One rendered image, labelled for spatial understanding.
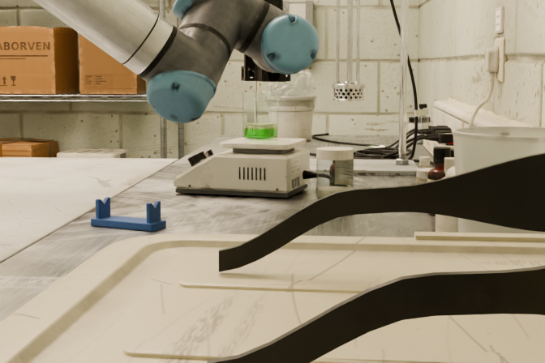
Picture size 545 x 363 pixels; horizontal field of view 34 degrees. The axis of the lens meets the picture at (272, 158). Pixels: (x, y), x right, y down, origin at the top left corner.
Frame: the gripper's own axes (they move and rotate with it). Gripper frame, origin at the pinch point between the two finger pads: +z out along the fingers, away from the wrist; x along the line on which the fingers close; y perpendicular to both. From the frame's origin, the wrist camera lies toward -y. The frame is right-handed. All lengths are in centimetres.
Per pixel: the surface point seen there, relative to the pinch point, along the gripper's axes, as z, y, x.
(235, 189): -6.8, 24.6, -4.1
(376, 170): 17.3, 24.7, 26.1
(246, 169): -7.7, 21.4, -2.5
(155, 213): -32.9, 24.1, -17.6
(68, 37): 232, -7, -46
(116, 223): -31.5, 25.6, -22.7
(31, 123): 257, 30, -65
